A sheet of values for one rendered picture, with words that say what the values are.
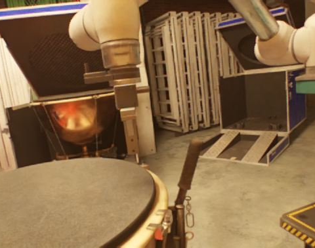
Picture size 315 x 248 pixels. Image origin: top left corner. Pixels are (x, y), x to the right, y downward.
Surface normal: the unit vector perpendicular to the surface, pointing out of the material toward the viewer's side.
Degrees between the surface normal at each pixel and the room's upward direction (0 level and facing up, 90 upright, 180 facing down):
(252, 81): 90
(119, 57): 90
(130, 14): 92
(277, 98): 90
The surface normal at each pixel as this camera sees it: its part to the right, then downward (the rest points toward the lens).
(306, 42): -0.85, 0.15
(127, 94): 0.08, 0.17
